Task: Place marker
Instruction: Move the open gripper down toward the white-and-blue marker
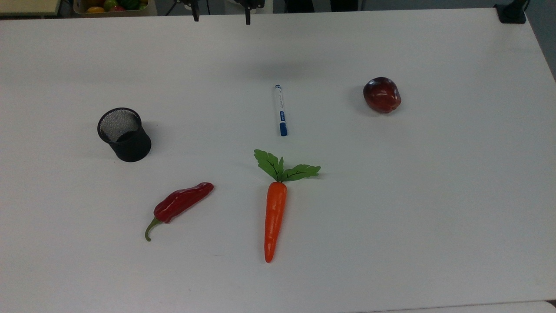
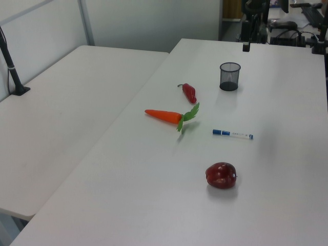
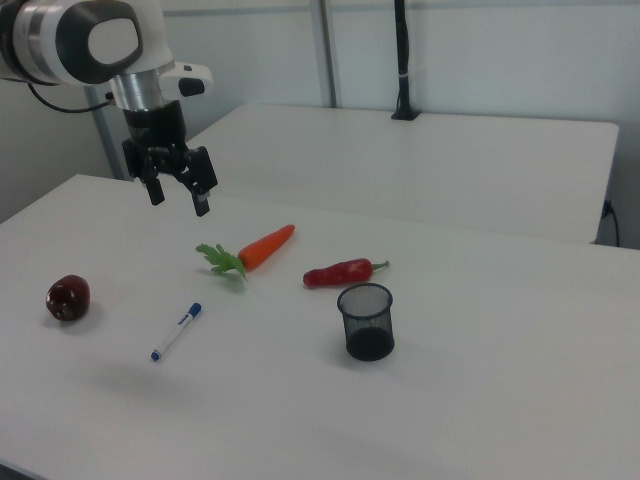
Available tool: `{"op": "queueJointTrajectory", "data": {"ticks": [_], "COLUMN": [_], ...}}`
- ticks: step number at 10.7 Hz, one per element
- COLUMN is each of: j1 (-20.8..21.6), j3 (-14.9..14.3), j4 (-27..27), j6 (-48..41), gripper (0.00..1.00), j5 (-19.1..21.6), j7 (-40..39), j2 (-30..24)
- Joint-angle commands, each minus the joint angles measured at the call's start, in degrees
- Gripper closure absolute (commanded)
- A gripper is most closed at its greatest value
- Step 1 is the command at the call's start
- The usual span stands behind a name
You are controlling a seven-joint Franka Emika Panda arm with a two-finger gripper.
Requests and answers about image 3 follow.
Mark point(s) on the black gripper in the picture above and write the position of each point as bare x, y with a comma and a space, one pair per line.
157, 135

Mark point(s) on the white marker with blue cap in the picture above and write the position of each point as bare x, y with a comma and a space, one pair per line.
176, 332

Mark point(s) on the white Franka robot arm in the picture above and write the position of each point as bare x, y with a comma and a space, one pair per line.
75, 40

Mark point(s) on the orange toy carrot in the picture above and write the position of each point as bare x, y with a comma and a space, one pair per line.
265, 245

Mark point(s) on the dark red toy apple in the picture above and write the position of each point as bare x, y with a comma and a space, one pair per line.
67, 298

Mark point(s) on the red toy chili pepper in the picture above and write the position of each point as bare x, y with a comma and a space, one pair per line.
330, 273

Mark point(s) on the white table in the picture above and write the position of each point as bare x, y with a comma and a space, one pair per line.
400, 165

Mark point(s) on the black mesh pen cup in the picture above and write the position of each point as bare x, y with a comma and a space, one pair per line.
369, 345

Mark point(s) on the grey metal partition post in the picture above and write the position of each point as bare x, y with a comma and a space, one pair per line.
106, 140
326, 50

